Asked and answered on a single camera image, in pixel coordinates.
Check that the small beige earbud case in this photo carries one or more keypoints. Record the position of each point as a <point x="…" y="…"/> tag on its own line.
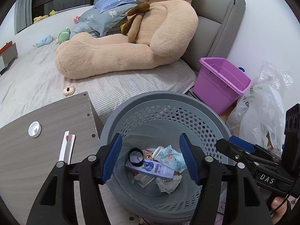
<point x="68" y="91"/>

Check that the white torn milk carton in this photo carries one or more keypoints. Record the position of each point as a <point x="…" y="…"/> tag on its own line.
<point x="143" y="180"/>

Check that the person's right hand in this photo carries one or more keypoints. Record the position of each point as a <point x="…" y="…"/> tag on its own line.
<point x="282" y="206"/>

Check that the bed with grey sheet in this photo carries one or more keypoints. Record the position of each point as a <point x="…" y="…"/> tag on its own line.
<point x="33" y="81"/>

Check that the purple plastic bin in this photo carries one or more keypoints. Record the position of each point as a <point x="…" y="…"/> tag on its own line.
<point x="220" y="83"/>

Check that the grey left curtain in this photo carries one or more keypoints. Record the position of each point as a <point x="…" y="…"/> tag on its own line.
<point x="22" y="15"/>

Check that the grey white desk drawer unit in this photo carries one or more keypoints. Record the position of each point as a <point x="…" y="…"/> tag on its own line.
<point x="8" y="56"/>

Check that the blue wet wipes pack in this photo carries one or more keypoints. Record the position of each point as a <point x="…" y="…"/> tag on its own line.
<point x="172" y="159"/>

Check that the large beige teddy bear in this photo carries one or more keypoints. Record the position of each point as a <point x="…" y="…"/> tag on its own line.
<point x="157" y="33"/>

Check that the grey perforated trash basket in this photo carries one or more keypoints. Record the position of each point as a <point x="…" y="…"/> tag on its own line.
<point x="158" y="119"/>

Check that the white red card box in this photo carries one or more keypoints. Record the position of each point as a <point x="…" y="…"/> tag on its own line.
<point x="67" y="147"/>

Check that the white round lid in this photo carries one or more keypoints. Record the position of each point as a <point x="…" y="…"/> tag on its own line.
<point x="34" y="129"/>

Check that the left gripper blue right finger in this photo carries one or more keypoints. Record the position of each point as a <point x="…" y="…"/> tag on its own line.
<point x="192" y="157"/>

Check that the blue patterned pillow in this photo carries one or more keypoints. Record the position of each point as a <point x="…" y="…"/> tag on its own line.
<point x="104" y="5"/>

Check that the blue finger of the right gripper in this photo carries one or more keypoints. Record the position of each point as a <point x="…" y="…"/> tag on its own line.
<point x="242" y="144"/>

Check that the orange red box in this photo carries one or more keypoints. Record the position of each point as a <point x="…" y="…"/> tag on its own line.
<point x="5" y="47"/>

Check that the light blue plush toy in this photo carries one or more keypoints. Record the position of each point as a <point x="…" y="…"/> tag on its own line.
<point x="44" y="41"/>

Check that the red white paper cup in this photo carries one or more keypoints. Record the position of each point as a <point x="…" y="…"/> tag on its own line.
<point x="157" y="151"/>

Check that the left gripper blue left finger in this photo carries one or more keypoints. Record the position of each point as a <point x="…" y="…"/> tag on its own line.
<point x="111" y="158"/>

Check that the pink plush toy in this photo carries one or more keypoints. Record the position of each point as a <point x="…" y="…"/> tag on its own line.
<point x="76" y="19"/>

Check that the translucent plastic bag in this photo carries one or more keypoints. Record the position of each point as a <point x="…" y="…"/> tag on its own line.
<point x="259" y="115"/>

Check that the grey blue folded quilt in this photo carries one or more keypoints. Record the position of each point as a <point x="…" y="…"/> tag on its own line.
<point x="102" y="24"/>

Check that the green frog plush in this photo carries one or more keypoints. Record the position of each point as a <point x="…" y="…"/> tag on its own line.
<point x="63" y="36"/>

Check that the red patterned snack bag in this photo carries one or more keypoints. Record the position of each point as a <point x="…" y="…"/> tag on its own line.
<point x="148" y="154"/>

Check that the yellow plush toys on sill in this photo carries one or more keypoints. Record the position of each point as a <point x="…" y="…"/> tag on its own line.
<point x="39" y="18"/>

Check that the white paper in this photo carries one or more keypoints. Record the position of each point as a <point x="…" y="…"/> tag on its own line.
<point x="168" y="186"/>

